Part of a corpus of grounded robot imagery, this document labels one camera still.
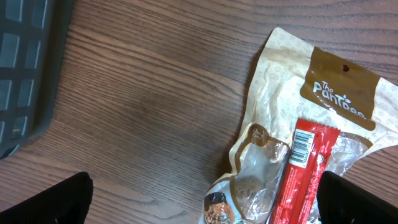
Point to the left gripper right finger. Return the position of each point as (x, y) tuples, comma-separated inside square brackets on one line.
[(342, 202)]

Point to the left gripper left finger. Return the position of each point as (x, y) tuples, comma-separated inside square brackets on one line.
[(67, 202)]

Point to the red snack bar wrapper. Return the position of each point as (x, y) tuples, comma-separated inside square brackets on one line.
[(311, 150)]

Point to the brown cookie bag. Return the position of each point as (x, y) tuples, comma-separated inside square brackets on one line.
[(295, 80)]

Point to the grey plastic mesh basket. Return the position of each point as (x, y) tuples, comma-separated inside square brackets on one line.
[(33, 37)]

